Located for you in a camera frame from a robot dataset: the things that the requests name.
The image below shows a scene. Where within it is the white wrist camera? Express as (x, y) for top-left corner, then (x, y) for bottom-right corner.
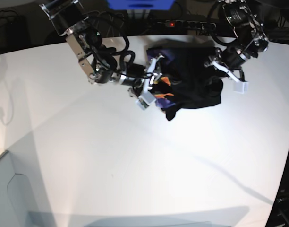
(233, 81), (249, 94)
(136, 92), (156, 110)

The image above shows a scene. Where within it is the black T-shirt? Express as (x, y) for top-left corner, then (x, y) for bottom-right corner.
(146, 45), (224, 121)

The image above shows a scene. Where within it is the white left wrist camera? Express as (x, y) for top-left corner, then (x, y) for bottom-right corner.
(233, 81), (249, 94)

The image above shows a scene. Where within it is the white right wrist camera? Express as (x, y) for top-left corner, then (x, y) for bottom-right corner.
(136, 92), (156, 110)

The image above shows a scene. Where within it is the blue box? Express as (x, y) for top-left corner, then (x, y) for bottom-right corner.
(107, 0), (174, 10)

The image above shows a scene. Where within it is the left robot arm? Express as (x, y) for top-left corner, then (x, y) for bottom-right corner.
(204, 0), (269, 84)

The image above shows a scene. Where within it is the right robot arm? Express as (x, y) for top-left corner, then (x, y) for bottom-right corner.
(40, 0), (164, 97)

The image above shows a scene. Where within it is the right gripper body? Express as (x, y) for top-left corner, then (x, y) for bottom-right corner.
(118, 63), (149, 97)

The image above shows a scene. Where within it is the grey cabinet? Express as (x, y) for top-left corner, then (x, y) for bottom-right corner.
(0, 151), (42, 227)

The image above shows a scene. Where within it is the black power strip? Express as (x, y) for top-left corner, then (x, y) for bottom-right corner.
(159, 20), (216, 31)

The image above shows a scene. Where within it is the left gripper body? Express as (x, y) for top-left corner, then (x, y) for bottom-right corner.
(205, 46), (244, 78)

